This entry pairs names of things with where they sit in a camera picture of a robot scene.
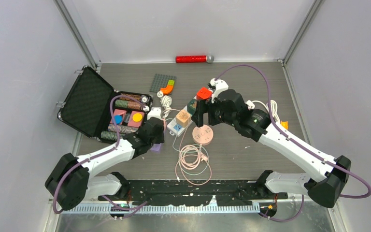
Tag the purple power strip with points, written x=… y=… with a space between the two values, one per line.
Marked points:
x=156 y=147

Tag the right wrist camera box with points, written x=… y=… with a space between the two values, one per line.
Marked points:
x=216 y=86

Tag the black poker chip case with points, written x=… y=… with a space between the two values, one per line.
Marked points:
x=97 y=110

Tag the beige cube adapter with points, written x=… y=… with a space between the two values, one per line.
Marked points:
x=183 y=118

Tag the red glitter microphone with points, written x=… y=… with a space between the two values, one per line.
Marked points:
x=195 y=59

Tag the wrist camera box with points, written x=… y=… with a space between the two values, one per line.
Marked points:
x=216 y=86
x=154 y=112

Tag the orange small object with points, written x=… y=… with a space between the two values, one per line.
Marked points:
x=284 y=124

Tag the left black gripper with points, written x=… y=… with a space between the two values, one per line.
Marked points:
x=160 y=139

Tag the grey lego baseplate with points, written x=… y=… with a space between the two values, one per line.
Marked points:
x=161 y=81

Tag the dark green cube adapter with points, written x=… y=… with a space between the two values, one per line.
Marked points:
x=191 y=106

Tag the pink round power socket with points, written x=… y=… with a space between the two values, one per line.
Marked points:
x=203 y=135

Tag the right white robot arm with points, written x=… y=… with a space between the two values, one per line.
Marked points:
x=324 y=176

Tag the white multicolour power strip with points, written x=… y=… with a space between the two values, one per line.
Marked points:
x=174 y=128

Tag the orange curved lego piece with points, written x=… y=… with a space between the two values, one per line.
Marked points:
x=167 y=89

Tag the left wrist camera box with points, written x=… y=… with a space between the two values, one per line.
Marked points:
x=154 y=112

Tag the red cube socket adapter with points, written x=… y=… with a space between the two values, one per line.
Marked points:
x=203 y=94

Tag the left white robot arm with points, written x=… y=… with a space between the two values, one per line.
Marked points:
x=74 y=179

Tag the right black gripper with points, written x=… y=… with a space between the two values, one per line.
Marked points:
x=205 y=106

